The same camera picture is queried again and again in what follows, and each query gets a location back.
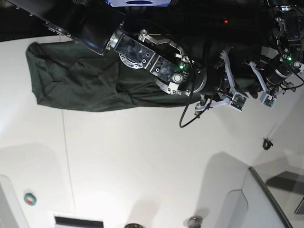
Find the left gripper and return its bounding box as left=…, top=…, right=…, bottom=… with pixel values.
left=246, top=54, right=297, bottom=99

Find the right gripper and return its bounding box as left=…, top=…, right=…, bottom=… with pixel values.
left=194, top=48, right=236, bottom=115

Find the dark green t-shirt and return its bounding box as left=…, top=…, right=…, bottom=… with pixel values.
left=26, top=41, right=200, bottom=112

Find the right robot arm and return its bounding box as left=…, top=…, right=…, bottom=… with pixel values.
left=11, top=0, right=238, bottom=113

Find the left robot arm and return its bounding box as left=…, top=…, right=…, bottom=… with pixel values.
left=246, top=0, right=304, bottom=101

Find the black clip on table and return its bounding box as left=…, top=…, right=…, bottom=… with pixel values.
left=262, top=138, right=273, bottom=151

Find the grey round knob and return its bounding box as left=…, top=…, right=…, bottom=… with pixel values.
left=187, top=216, right=203, bottom=228

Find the black round dial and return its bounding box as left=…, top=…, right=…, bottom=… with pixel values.
left=124, top=223, right=143, bottom=228

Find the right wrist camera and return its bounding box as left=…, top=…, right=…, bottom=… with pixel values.
left=229, top=91, right=248, bottom=112

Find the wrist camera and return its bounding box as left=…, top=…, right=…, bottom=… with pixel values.
left=260, top=92, right=277, bottom=109
left=229, top=91, right=248, bottom=112

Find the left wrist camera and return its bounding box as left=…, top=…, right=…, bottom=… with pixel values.
left=260, top=92, right=277, bottom=109

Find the blue mount plate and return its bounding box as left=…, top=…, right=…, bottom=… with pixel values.
left=105, top=0, right=171, bottom=7

